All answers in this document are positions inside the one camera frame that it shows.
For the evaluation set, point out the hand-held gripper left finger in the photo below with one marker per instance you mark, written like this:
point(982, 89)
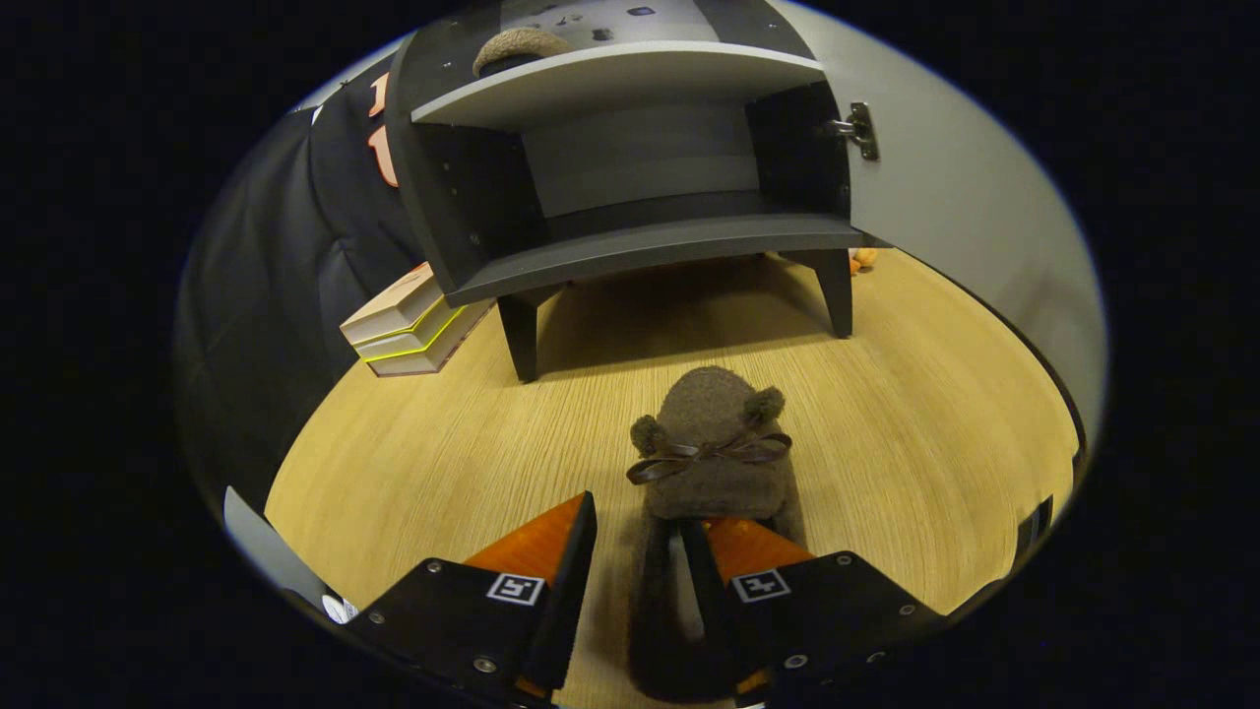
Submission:
point(571, 591)

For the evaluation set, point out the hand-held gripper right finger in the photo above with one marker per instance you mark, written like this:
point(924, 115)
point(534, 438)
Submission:
point(709, 591)

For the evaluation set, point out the brown fuzzy shoe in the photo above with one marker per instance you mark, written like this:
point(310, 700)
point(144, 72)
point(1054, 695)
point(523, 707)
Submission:
point(709, 473)
point(522, 44)

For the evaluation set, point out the dark grey shoe cabinet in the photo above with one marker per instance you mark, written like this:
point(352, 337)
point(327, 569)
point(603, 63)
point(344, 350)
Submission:
point(650, 246)

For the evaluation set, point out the metal door hinge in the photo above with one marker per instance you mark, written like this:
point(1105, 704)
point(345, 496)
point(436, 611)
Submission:
point(861, 128)

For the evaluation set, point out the beige book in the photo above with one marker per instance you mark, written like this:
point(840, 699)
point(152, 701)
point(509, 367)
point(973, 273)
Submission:
point(423, 360)

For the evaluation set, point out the yellow edged book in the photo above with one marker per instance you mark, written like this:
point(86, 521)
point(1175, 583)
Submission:
point(409, 343)

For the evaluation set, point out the small orange object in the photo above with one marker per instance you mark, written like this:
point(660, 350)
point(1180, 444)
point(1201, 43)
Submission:
point(866, 259)

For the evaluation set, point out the black backdrop cloth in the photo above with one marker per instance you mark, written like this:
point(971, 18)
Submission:
point(266, 295)

